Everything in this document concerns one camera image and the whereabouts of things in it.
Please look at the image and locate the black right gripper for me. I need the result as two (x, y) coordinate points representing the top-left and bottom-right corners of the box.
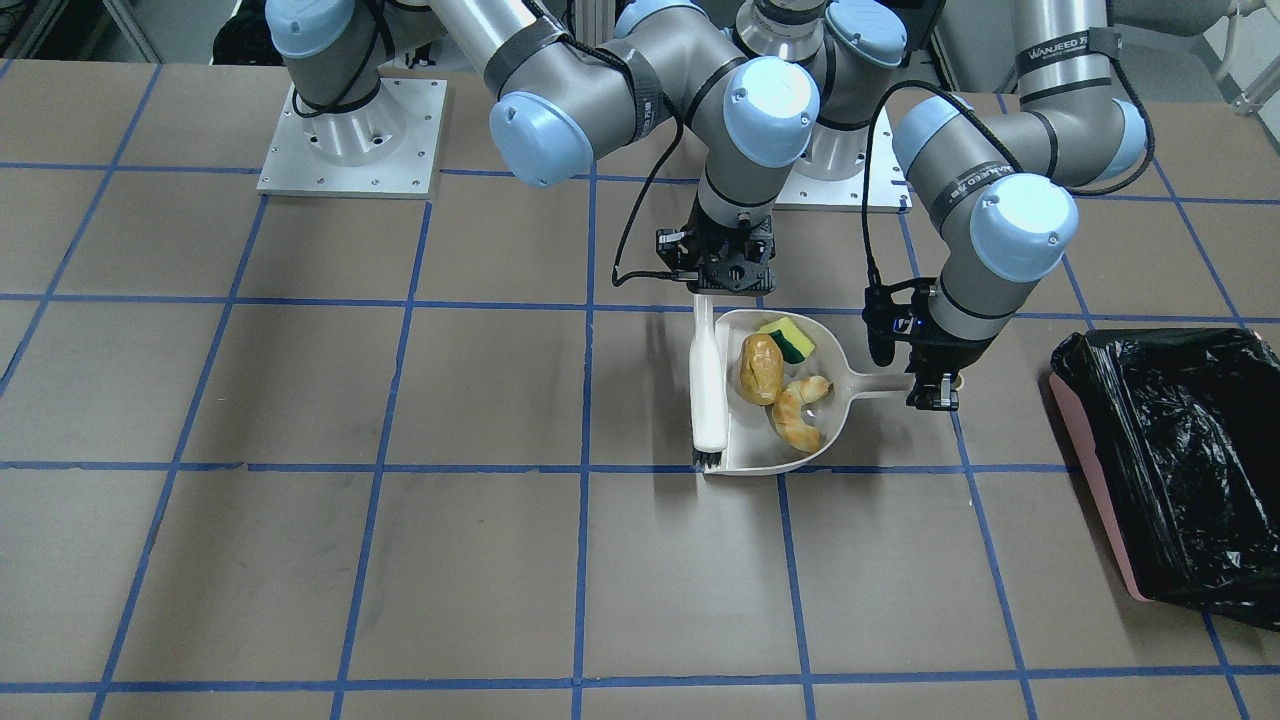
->
(655, 211), (776, 295)

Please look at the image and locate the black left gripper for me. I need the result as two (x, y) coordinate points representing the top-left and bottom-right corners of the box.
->
(900, 320), (993, 413)

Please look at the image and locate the yellow green sponge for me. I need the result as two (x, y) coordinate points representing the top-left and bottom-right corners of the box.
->
(756, 316), (815, 365)

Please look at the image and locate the yellow toy potato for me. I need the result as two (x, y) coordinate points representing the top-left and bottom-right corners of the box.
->
(739, 333), (785, 406)

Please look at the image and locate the beige hand brush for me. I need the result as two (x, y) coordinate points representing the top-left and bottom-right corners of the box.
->
(689, 293), (730, 470)

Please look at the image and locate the toy croissant bread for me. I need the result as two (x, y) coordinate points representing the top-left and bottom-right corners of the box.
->
(771, 375), (832, 454)

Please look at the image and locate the beige plastic dustpan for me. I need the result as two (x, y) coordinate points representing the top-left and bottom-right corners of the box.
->
(689, 296), (914, 477)

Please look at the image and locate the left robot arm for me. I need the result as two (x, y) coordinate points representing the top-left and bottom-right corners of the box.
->
(730, 1), (1153, 413)

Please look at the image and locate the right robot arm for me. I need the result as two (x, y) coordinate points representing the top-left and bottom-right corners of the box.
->
(265, 1), (820, 296)

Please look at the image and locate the pink bin with black bag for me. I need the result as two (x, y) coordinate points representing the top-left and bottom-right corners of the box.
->
(1050, 327), (1279, 632)

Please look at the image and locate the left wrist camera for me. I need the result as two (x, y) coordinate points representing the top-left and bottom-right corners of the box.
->
(861, 277), (933, 366)

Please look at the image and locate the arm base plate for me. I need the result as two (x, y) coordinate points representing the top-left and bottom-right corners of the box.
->
(774, 110), (911, 213)
(257, 78), (448, 200)

